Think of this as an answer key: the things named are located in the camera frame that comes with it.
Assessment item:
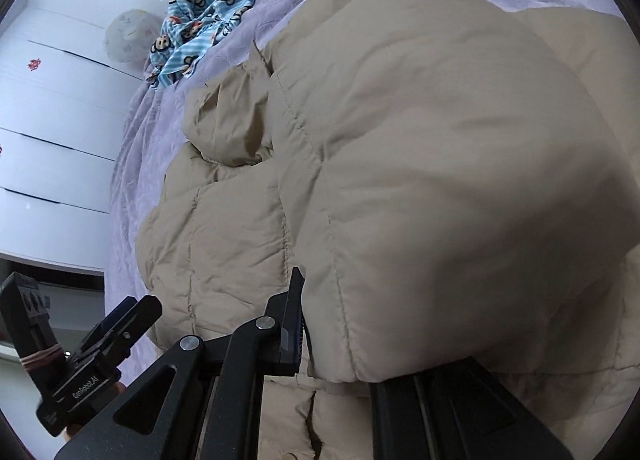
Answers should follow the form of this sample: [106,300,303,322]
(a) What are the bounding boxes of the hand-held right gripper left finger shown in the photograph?
[54,266,307,460]

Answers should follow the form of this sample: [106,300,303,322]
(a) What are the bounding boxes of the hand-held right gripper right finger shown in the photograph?
[369,356,575,460]

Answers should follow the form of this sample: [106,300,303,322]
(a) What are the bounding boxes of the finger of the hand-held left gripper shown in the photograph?
[80,295,140,347]
[97,295,164,371]

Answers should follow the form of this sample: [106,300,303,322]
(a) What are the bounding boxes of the beige puffer jacket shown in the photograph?
[135,0,640,460]

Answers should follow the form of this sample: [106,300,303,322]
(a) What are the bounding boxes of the white wardrobe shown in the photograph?
[0,0,153,275]

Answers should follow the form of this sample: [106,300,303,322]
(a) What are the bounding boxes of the white patterned ball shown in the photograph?
[103,8,169,67]

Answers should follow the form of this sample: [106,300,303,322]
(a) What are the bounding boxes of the blue monkey print cloth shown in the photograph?
[146,0,262,90]

